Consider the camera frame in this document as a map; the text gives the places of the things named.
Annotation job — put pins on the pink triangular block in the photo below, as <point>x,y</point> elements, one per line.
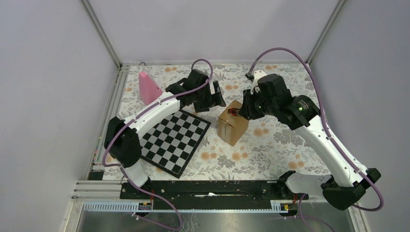
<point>149,90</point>

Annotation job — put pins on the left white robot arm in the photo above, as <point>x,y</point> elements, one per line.
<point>123,136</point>

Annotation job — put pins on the aluminium corner post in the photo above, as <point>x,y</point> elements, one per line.
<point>101,32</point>
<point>327,27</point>

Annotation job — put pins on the floral patterned table mat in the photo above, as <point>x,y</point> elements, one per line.
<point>264,152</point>

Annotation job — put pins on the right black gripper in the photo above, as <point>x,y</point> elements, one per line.
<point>246,109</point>

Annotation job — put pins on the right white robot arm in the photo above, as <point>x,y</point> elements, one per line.
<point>348,179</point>

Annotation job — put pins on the red black utility knife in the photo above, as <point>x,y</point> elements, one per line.
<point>234,111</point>

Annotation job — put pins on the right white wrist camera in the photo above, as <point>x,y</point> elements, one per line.
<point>254,76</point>

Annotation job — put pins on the right aluminium corner post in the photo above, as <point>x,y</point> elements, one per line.
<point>327,27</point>

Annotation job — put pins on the left aluminium corner post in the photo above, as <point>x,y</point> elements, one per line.
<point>101,32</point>

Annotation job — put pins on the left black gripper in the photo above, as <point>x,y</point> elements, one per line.
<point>213,100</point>

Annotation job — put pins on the brown cardboard express box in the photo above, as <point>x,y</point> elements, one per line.
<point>231,128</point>

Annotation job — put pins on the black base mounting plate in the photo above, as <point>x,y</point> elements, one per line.
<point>213,195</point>

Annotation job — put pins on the black white checkerboard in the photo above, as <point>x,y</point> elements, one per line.
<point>171,143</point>

